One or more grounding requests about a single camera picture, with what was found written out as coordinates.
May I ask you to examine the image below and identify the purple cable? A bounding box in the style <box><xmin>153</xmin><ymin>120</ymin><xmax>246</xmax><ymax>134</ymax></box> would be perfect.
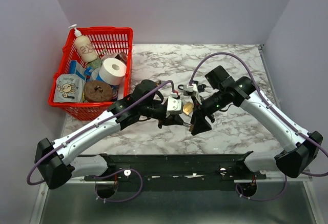
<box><xmin>189</xmin><ymin>52</ymin><xmax>328</xmax><ymax>201</ymax></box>
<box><xmin>27</xmin><ymin>79</ymin><xmax>177</xmax><ymax>203</ymax></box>

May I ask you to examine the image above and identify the white toilet paper roll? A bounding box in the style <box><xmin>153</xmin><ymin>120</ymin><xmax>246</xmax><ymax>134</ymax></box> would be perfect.
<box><xmin>96</xmin><ymin>58</ymin><xmax>127</xmax><ymax>86</ymax></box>

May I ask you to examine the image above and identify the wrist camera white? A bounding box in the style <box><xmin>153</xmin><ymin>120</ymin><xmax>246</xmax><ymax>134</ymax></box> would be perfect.
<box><xmin>183</xmin><ymin>83</ymin><xmax>200</xmax><ymax>100</ymax></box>
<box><xmin>166</xmin><ymin>96</ymin><xmax>183</xmax><ymax>117</ymax></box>

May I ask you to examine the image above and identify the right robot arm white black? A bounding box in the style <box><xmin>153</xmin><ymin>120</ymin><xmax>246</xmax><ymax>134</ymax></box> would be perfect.
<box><xmin>183</xmin><ymin>66</ymin><xmax>323</xmax><ymax>179</ymax></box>

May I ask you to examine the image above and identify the cream pump lotion bottle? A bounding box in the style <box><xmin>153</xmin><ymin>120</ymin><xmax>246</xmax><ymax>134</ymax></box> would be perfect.
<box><xmin>69</xmin><ymin>24</ymin><xmax>98</xmax><ymax>63</ymax></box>

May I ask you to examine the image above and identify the large brass padlock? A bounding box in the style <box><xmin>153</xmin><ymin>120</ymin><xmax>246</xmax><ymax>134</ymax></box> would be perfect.
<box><xmin>183</xmin><ymin>101</ymin><xmax>194</xmax><ymax>117</ymax></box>

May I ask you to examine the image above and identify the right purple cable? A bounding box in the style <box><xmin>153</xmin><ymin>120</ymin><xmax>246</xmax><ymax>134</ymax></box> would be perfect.
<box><xmin>189</xmin><ymin>52</ymin><xmax>328</xmax><ymax>201</ymax></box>

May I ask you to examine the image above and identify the blue packet in basket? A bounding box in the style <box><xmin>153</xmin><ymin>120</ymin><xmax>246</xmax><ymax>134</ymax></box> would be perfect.
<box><xmin>69</xmin><ymin>60</ymin><xmax>86</xmax><ymax>80</ymax></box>

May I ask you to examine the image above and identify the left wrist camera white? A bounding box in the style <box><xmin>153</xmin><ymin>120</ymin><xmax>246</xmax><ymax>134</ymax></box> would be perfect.
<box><xmin>166</xmin><ymin>96</ymin><xmax>183</xmax><ymax>117</ymax></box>

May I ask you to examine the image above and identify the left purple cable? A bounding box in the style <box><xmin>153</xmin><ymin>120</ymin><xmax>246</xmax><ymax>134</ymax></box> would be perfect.
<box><xmin>27</xmin><ymin>79</ymin><xmax>177</xmax><ymax>203</ymax></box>

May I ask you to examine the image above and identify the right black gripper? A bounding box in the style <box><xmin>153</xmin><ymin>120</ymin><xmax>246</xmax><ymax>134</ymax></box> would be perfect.
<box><xmin>191</xmin><ymin>89</ymin><xmax>228</xmax><ymax>136</ymax></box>

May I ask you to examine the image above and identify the black padlock with keys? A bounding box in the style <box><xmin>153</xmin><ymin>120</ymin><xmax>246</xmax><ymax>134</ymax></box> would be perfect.
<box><xmin>177</xmin><ymin>80</ymin><xmax>206</xmax><ymax>93</ymax></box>

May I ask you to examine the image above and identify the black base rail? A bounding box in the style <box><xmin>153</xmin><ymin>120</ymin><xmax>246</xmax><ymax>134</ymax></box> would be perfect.
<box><xmin>85</xmin><ymin>153</ymin><xmax>267</xmax><ymax>192</ymax></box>

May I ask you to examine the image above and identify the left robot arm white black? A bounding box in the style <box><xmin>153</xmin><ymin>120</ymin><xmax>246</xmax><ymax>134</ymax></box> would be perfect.
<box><xmin>27</xmin><ymin>79</ymin><xmax>184</xmax><ymax>190</ymax></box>

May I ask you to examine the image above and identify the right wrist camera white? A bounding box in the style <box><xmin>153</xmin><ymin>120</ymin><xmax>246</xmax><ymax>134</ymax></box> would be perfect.
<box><xmin>183</xmin><ymin>83</ymin><xmax>200</xmax><ymax>100</ymax></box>

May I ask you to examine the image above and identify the brown round wicker item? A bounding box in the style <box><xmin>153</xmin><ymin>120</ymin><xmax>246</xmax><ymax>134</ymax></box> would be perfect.
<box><xmin>83</xmin><ymin>80</ymin><xmax>113</xmax><ymax>103</ymax></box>

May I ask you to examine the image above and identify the grey cartoon pouch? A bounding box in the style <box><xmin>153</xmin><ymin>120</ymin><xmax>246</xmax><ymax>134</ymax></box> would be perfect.
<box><xmin>53</xmin><ymin>74</ymin><xmax>86</xmax><ymax>103</ymax></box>

